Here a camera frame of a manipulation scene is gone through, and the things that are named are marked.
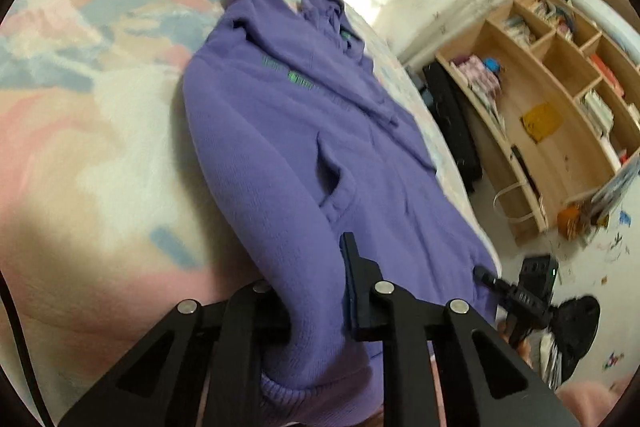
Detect person's right forearm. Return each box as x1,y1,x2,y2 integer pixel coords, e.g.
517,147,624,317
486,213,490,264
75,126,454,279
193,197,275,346
557,377,633,427

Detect yellow paper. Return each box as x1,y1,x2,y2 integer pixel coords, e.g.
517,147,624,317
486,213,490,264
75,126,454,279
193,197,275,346
521,103,565,144

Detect colourful magazine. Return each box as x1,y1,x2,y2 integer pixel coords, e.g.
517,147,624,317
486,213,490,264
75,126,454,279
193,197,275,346
590,164,640,228

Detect orange toy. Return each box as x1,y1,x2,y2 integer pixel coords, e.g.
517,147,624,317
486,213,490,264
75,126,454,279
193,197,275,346
556,204,587,239

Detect pastel patterned bed blanket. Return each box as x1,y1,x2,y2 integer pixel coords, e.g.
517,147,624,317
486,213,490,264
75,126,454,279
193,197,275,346
0,0,503,408

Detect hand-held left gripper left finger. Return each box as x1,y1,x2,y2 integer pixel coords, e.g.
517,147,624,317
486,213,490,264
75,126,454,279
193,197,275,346
59,279,292,427

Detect row of shelved books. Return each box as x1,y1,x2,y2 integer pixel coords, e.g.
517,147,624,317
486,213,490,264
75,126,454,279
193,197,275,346
530,0,576,40
502,14,540,50
580,89,616,138

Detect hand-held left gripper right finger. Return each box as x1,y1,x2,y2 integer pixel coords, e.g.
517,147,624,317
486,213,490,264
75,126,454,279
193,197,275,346
339,231,582,427

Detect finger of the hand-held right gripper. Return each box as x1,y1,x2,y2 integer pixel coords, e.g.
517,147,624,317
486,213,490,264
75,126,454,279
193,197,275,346
472,266,506,293

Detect black cable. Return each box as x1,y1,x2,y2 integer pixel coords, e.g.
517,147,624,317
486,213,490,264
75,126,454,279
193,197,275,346
0,274,53,427

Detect person's right hand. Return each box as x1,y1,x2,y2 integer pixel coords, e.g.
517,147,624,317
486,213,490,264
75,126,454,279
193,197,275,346
500,324,533,365

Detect pink drawer boxes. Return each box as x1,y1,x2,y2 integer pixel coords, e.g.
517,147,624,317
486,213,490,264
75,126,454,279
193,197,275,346
452,54,503,100

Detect wooden bookshelf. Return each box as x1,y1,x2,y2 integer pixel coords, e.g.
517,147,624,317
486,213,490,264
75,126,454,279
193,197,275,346
435,0,640,248

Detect stack of papers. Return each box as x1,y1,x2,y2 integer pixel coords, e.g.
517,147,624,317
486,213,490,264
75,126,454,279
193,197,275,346
470,82,506,132

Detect long black bag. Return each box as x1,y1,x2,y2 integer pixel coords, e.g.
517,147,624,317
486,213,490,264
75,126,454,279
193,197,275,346
423,61,484,194

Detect purple zip hoodie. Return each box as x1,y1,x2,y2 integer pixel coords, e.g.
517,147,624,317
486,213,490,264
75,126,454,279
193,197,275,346
181,0,503,423

